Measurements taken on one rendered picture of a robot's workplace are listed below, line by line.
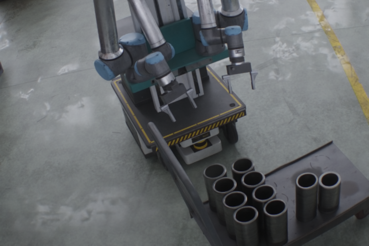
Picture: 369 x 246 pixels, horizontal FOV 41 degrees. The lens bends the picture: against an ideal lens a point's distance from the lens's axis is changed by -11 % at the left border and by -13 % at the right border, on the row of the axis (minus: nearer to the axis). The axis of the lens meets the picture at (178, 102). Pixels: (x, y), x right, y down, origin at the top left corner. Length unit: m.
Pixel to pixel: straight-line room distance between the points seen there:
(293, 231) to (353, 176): 0.54
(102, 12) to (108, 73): 0.39
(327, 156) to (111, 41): 1.45
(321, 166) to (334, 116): 0.85
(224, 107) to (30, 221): 1.58
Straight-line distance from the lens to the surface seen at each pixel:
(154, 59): 2.83
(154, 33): 2.98
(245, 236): 2.67
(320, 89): 4.27
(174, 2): 3.43
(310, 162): 3.25
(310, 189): 2.72
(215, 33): 3.08
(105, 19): 2.99
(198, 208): 2.29
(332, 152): 3.31
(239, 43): 2.96
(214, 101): 3.73
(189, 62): 3.42
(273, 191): 2.72
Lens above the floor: 2.49
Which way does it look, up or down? 35 degrees down
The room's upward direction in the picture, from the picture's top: 13 degrees counter-clockwise
